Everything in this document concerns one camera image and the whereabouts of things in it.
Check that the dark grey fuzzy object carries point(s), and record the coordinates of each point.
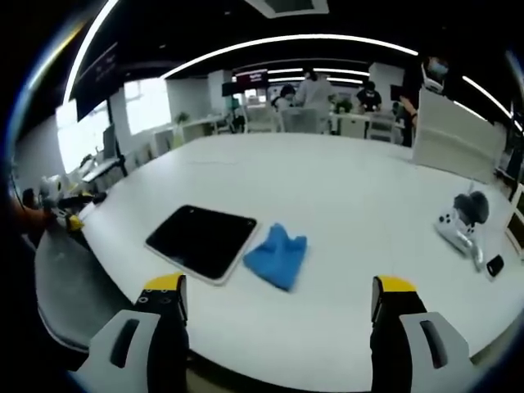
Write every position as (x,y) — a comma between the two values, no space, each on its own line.
(472,206)

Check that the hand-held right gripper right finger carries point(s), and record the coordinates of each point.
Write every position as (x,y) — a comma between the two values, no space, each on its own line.
(413,335)

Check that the white partition box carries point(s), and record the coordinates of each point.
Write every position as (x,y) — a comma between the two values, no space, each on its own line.
(454,135)

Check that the small black flat object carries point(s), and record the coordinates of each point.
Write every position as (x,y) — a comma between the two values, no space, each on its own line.
(495,265)

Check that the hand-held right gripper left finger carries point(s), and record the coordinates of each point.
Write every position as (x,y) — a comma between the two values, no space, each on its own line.
(135,335)

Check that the black mirror with white frame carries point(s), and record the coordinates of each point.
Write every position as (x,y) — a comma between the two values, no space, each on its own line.
(202,241)

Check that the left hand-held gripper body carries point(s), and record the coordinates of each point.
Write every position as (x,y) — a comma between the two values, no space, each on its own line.
(52,189)

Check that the blue cleaning cloth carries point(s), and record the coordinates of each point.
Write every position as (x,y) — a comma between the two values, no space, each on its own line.
(278,256)

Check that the wall screen with red picture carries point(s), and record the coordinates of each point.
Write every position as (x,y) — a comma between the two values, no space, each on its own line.
(250,78)

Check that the long curved ceiling light strip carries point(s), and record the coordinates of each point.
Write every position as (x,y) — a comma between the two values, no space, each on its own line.
(286,40)

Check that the green potted plant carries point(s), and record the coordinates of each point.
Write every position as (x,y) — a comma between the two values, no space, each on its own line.
(344,106)

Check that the dark hanging panel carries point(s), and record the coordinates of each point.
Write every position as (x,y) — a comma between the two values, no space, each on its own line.
(96,78)

